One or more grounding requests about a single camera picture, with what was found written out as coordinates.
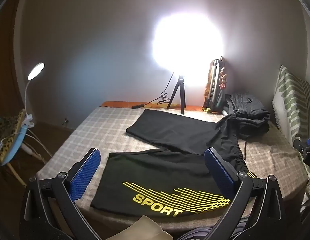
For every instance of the stack of dark folded clothes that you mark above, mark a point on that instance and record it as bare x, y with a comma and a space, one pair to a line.
247, 110

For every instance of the orange cloth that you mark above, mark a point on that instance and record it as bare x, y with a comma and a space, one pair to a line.
208, 85

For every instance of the folded silver tripod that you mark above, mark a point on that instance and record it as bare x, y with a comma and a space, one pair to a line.
215, 80

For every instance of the brown wooden door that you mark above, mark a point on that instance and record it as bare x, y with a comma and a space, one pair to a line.
7, 67

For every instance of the light blue chair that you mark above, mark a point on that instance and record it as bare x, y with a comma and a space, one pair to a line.
12, 152

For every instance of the patterned scarf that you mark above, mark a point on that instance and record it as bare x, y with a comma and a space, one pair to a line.
223, 77

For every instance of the small black tripod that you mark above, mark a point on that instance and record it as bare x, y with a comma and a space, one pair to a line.
180, 92

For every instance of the green striped pillow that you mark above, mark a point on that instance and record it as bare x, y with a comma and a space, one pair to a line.
292, 100

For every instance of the beige checked blanket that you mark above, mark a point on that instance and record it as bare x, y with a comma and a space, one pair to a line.
94, 130

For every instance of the striped clothing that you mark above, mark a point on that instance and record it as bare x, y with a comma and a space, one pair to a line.
195, 233

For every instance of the leopard print cloth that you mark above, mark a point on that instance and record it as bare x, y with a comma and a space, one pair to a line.
7, 127

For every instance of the orange bedsheet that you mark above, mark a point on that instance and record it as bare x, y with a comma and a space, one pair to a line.
119, 104

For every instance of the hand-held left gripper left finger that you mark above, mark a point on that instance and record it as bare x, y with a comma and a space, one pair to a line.
84, 175

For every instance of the black pants with yellow print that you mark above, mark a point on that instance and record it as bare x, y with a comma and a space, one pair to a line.
170, 170

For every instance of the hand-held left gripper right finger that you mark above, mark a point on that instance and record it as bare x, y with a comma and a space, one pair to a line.
218, 175

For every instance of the white clip desk lamp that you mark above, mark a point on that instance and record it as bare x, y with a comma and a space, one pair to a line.
36, 70

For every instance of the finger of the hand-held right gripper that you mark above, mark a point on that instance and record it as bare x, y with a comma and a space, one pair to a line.
300, 145

